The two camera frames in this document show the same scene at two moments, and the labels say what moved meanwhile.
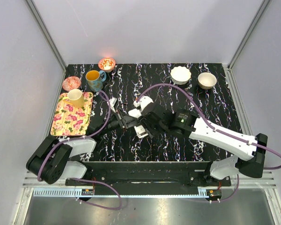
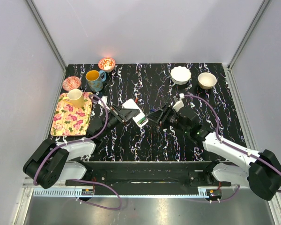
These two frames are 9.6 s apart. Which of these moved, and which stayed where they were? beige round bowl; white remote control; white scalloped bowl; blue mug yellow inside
Moved: white remote control
Stayed: blue mug yellow inside; beige round bowl; white scalloped bowl
